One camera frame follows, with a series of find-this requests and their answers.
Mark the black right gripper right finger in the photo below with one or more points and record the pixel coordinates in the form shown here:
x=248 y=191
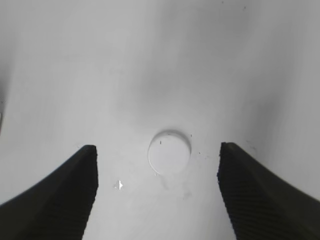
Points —
x=260 y=205

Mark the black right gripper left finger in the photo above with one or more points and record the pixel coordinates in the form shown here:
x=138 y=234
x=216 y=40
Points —
x=59 y=206

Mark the white bottle cap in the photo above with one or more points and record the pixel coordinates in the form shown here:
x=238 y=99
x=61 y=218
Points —
x=169 y=152

